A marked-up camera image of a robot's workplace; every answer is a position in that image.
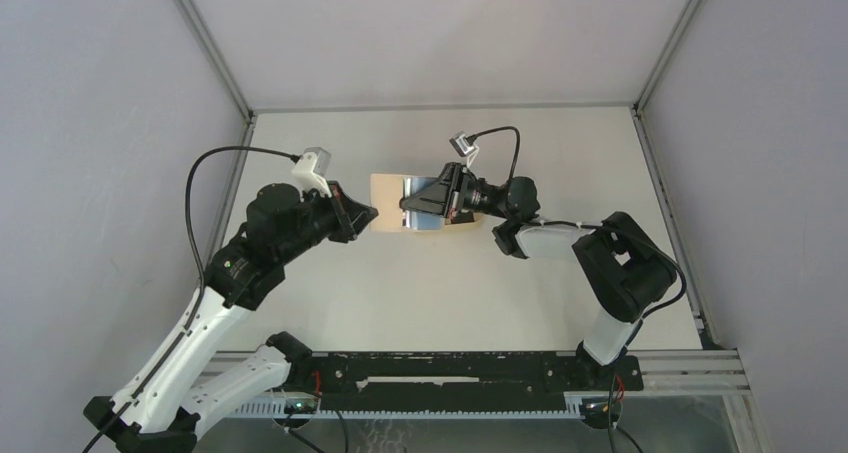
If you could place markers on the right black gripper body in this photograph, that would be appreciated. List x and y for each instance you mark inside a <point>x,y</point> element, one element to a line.
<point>474,196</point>

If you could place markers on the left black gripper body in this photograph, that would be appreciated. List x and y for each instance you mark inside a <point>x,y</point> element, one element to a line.
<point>321,220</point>

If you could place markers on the beige oval tray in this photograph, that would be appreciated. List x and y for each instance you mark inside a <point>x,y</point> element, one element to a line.
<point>463,218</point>

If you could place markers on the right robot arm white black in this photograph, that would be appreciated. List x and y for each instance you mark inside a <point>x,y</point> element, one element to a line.
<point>627,272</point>

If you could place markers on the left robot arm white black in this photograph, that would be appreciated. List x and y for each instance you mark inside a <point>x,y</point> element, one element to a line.
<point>163,409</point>

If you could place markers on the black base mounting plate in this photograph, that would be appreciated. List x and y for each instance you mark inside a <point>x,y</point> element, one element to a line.
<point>486,381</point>

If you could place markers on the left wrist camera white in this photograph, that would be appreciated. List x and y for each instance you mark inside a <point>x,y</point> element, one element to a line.
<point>309,171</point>

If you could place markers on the white slotted cable duct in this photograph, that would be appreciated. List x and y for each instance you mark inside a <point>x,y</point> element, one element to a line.
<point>267,407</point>

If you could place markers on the aluminium frame rail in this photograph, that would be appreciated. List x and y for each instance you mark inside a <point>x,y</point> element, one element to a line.
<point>664,372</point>

